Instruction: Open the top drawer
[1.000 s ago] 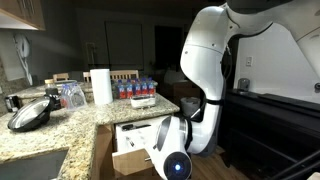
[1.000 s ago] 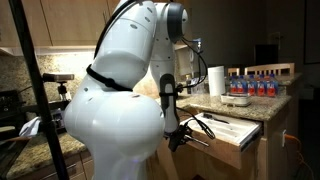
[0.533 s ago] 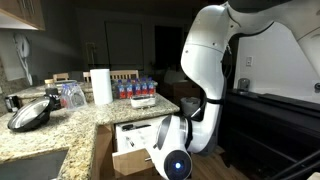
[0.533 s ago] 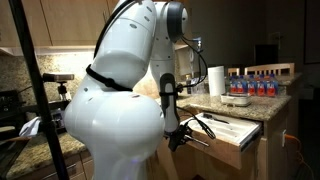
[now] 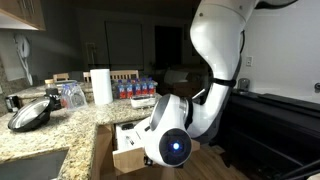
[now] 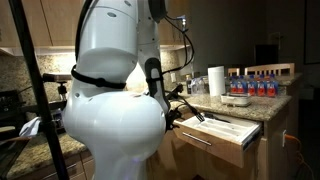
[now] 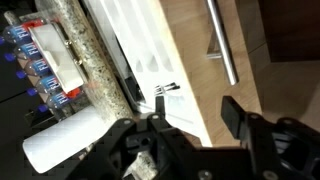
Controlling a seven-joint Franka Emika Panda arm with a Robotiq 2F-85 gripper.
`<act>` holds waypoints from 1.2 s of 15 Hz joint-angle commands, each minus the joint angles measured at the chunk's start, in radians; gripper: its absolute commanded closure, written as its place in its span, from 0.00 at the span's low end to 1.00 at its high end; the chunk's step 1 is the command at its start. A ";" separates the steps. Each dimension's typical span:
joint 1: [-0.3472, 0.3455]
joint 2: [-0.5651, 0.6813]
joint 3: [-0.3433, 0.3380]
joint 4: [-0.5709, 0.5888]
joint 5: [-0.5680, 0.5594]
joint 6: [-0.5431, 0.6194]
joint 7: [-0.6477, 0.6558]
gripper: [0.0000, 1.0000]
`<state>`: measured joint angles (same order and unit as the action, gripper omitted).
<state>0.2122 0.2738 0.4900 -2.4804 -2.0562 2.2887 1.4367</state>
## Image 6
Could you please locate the wooden base cabinet drawers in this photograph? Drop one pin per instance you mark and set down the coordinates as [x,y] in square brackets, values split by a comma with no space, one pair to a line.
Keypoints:
[80,166]

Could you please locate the white paper towel roll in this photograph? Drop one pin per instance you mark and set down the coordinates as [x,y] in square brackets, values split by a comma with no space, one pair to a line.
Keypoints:
[216,81]

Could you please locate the dark jar with tan lid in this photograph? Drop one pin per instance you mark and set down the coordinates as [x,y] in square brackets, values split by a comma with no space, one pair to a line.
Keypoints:
[188,86]

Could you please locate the black kitchen utensil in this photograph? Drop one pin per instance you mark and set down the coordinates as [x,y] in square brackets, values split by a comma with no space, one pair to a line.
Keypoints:
[210,116]

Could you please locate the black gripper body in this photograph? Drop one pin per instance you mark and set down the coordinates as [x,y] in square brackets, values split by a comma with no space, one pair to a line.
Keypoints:
[172,119]

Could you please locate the white island side outlet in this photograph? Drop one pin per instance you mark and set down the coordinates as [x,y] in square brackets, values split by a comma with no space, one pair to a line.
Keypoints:
[284,140]

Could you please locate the wooden wall cabinets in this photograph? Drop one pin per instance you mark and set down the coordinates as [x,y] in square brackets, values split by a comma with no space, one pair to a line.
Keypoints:
[56,23]

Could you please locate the black camera mount rods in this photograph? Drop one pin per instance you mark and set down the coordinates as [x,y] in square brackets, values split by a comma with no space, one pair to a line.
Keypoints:
[55,77]

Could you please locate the white wall outlet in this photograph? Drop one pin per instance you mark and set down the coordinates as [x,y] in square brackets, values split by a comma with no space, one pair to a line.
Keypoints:
[173,77]

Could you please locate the water bottle red blue label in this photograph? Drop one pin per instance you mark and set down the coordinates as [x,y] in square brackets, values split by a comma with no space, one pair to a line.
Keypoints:
[251,88]
[261,88]
[233,87]
[241,87]
[272,88]

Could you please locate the black counter appliance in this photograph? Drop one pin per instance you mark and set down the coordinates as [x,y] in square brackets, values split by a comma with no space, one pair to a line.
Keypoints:
[8,101]

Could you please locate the white cloth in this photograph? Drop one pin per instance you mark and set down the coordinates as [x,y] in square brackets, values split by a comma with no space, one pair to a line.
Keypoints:
[31,128]

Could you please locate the clear plastic bottle bag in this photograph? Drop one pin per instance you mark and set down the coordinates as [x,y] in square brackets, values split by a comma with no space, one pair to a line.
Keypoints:
[199,86]

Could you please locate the narrow wooden chair back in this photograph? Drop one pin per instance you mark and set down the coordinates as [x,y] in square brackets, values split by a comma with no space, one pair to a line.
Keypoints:
[233,71]

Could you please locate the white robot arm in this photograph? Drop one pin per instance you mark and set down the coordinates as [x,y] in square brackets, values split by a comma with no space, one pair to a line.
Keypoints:
[113,126]

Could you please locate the light wooden drawer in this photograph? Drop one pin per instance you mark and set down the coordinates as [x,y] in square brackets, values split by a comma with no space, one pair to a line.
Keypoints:
[216,150]

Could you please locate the black tripod pole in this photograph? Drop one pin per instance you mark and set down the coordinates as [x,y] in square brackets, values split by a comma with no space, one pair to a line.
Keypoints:
[33,83]

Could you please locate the white lidded plastic container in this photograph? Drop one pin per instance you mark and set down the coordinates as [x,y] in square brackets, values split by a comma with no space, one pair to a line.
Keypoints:
[236,100]

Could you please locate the white cutlery tray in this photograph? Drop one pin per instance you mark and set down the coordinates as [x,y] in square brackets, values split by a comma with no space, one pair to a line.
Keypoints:
[230,128]

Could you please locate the light wooden cabinet door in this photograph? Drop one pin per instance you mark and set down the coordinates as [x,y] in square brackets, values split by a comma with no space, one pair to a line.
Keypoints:
[213,170]

